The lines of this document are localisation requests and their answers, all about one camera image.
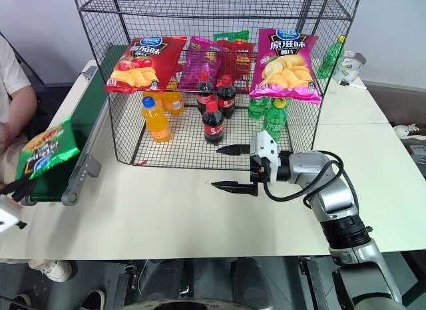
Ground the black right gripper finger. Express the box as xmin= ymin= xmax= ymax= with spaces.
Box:
xmin=216 ymin=144 xmax=250 ymax=156
xmin=211 ymin=180 xmax=258 ymax=196

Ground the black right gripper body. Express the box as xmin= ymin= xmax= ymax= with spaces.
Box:
xmin=249 ymin=153 xmax=272 ymax=196

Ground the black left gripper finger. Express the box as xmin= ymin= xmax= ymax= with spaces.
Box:
xmin=11 ymin=185 xmax=36 ymax=205
xmin=0 ymin=177 xmax=33 ymax=195

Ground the green potato chips bag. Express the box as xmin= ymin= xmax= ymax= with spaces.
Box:
xmin=16 ymin=116 xmax=81 ymax=181

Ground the cola bottle red cap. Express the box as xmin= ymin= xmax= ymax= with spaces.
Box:
xmin=195 ymin=71 xmax=218 ymax=115
xmin=201 ymin=100 xmax=226 ymax=146
xmin=216 ymin=75 xmax=238 ymax=120

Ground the green soda bottle yellow cap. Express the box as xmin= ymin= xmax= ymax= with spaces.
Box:
xmin=247 ymin=96 xmax=272 ymax=120
xmin=263 ymin=97 xmax=289 ymax=143
xmin=316 ymin=35 xmax=347 ymax=79

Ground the orange soda bottle blue cap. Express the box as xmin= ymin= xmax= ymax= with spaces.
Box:
xmin=140 ymin=96 xmax=172 ymax=143
xmin=162 ymin=89 xmax=185 ymax=116

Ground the person in white shirt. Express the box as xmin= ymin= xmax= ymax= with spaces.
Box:
xmin=0 ymin=33 xmax=38 ymax=186

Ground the small red snack bag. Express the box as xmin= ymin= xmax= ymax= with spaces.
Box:
xmin=217 ymin=39 xmax=256 ymax=93

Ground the small magenta snack bag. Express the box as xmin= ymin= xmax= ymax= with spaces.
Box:
xmin=178 ymin=35 xmax=223 ymax=91

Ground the large magenta potato chips bag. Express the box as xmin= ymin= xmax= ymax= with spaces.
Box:
xmin=248 ymin=27 xmax=323 ymax=105

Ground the small green snack bag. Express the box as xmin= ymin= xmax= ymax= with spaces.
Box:
xmin=212 ymin=30 xmax=250 ymax=45

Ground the black shoe white sole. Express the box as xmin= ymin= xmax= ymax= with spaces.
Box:
xmin=79 ymin=288 xmax=108 ymax=310

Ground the large red potato chips bag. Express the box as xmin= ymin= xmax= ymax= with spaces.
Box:
xmin=104 ymin=35 xmax=188 ymax=94

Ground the white marker pen black cap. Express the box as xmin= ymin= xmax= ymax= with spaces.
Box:
xmin=338 ymin=80 xmax=367 ymax=91

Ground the white printed paper cup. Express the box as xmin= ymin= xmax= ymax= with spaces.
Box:
xmin=337 ymin=51 xmax=367 ymax=82

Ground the grey equipment box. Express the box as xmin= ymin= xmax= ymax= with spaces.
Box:
xmin=403 ymin=136 xmax=426 ymax=165

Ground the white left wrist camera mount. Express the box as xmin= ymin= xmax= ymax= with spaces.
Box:
xmin=0 ymin=194 xmax=27 ymax=235

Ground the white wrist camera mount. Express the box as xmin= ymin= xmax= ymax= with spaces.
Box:
xmin=249 ymin=130 xmax=281 ymax=185
xmin=0 ymin=194 xmax=27 ymax=235

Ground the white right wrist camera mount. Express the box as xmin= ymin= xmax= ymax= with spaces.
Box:
xmin=249 ymin=130 xmax=281 ymax=185

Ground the black wire mesh rack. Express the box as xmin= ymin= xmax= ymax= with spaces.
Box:
xmin=71 ymin=0 xmax=363 ymax=172

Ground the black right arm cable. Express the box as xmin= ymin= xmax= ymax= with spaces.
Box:
xmin=262 ymin=151 xmax=364 ymax=208

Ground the green conveyor belt grey frame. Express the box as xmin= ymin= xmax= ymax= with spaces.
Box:
xmin=18 ymin=43 xmax=129 ymax=208

